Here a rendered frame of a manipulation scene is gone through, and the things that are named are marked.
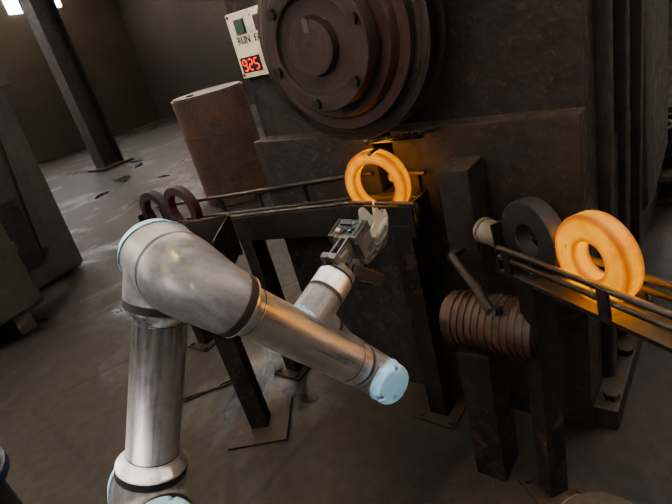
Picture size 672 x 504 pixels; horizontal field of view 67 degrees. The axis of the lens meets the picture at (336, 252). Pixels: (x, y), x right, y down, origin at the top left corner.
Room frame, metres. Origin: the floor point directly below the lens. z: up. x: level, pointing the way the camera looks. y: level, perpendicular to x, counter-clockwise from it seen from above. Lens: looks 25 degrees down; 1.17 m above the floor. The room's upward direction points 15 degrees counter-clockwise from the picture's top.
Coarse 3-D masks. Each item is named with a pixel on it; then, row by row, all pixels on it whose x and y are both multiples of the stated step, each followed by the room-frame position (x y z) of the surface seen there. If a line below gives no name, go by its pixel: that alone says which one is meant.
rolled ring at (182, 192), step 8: (168, 192) 1.87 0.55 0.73; (176, 192) 1.84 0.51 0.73; (184, 192) 1.82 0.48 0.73; (168, 200) 1.89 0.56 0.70; (184, 200) 1.82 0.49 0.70; (192, 200) 1.81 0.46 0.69; (168, 208) 1.90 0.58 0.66; (176, 208) 1.91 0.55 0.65; (192, 208) 1.80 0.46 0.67; (200, 208) 1.81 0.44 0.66; (176, 216) 1.89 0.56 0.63; (192, 216) 1.81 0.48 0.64; (200, 216) 1.81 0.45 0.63
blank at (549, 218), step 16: (512, 208) 0.86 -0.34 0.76; (528, 208) 0.82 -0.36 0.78; (544, 208) 0.80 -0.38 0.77; (512, 224) 0.87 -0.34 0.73; (528, 224) 0.82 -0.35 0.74; (544, 224) 0.78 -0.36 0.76; (512, 240) 0.88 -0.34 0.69; (528, 240) 0.86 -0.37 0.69; (544, 240) 0.78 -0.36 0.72; (512, 256) 0.88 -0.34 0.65; (544, 256) 0.79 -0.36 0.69; (528, 272) 0.84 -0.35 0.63
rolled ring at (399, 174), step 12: (360, 156) 1.26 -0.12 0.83; (372, 156) 1.23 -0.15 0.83; (384, 156) 1.21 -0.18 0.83; (348, 168) 1.29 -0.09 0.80; (360, 168) 1.28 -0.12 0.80; (384, 168) 1.22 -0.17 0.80; (396, 168) 1.19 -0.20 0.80; (348, 180) 1.29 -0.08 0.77; (360, 180) 1.30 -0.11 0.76; (396, 180) 1.20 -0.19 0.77; (408, 180) 1.20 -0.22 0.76; (348, 192) 1.30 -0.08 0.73; (360, 192) 1.29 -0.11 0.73; (396, 192) 1.20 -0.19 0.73; (408, 192) 1.20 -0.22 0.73
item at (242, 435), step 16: (192, 224) 1.46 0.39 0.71; (208, 224) 1.45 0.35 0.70; (224, 224) 1.38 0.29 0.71; (208, 240) 1.46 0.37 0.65; (224, 240) 1.33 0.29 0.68; (224, 352) 1.33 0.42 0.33; (240, 352) 1.34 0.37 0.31; (240, 368) 1.33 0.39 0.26; (240, 384) 1.33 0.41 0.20; (256, 384) 1.36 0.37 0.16; (240, 400) 1.33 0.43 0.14; (256, 400) 1.33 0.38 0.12; (272, 400) 1.45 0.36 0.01; (288, 400) 1.43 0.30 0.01; (240, 416) 1.41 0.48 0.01; (256, 416) 1.33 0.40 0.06; (272, 416) 1.37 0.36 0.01; (288, 416) 1.35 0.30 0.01; (240, 432) 1.33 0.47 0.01; (256, 432) 1.31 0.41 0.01; (272, 432) 1.29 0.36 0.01; (240, 448) 1.27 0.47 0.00
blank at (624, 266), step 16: (560, 224) 0.74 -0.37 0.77; (576, 224) 0.70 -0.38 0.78; (592, 224) 0.67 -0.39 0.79; (608, 224) 0.66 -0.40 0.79; (560, 240) 0.74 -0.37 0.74; (576, 240) 0.71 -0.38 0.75; (592, 240) 0.67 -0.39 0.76; (608, 240) 0.64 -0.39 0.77; (624, 240) 0.63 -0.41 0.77; (560, 256) 0.74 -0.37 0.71; (576, 256) 0.71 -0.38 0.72; (608, 256) 0.64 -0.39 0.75; (624, 256) 0.62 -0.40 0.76; (640, 256) 0.62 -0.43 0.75; (576, 272) 0.71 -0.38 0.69; (592, 272) 0.69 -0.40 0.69; (608, 272) 0.64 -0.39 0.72; (624, 272) 0.61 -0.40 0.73; (640, 272) 0.61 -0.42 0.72; (592, 288) 0.68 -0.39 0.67; (624, 288) 0.61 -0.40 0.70
